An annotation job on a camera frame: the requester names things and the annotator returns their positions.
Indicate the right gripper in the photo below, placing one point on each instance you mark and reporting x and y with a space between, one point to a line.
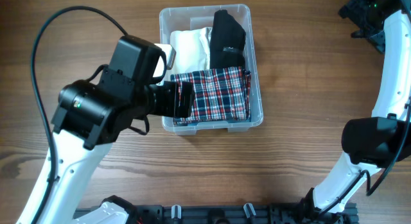
353 10

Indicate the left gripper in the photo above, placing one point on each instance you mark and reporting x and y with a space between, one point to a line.
169 107

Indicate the red plaid shirt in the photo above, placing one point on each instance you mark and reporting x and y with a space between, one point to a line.
218 94

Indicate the cream cloth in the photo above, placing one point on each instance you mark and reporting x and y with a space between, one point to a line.
190 54

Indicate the white t-shirt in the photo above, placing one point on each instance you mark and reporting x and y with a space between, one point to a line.
205 38

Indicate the black garment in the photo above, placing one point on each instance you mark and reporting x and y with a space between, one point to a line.
227 41

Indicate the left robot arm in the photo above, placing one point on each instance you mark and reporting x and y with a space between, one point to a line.
89 118

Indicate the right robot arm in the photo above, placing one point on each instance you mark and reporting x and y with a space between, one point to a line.
371 146

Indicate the clear plastic storage bin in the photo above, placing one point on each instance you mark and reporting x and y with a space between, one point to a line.
224 98

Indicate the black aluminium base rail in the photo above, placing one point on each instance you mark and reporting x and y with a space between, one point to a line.
273 214

